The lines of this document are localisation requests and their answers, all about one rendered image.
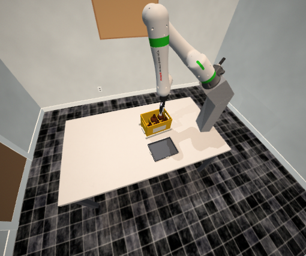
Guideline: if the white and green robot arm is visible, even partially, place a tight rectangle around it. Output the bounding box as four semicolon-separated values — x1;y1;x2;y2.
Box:
142;3;225;97

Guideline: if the yellow divided crate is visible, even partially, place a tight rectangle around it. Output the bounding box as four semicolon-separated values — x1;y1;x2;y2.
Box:
140;109;170;136

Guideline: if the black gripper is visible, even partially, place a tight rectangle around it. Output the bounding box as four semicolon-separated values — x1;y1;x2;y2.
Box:
159;96;168;116

